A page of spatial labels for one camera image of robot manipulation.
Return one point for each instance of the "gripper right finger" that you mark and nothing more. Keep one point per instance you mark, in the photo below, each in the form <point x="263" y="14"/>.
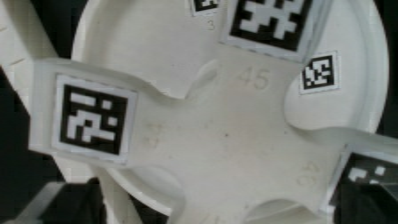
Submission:
<point x="366" y="204"/>

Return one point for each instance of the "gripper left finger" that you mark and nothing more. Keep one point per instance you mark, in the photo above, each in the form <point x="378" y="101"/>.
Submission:
<point x="65" y="204"/>

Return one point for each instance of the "white cross-shaped table base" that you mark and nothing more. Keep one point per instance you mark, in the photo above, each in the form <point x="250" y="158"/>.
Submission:
<point x="224" y="133"/>

